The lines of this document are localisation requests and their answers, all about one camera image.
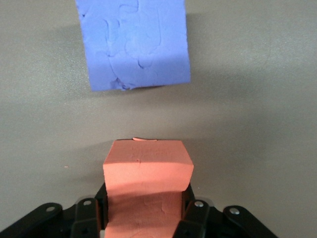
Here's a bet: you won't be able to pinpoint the orange foam block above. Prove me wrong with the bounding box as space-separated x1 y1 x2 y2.
102 137 194 238

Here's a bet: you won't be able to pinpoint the blue foam block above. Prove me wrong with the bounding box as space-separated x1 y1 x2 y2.
74 0 191 92

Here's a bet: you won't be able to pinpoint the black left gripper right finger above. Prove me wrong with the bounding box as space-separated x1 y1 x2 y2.
172 184 275 238

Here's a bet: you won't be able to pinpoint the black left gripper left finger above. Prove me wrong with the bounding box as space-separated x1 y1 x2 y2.
0 183 109 238

